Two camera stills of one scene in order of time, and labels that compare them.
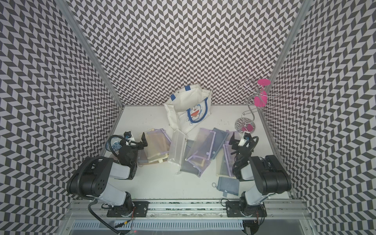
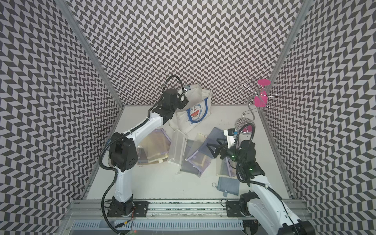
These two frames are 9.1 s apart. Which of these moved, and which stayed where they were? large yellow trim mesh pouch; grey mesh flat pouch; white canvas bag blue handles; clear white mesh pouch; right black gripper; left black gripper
Moved: right black gripper; left black gripper
Stayed: large yellow trim mesh pouch; white canvas bag blue handles; grey mesh flat pouch; clear white mesh pouch
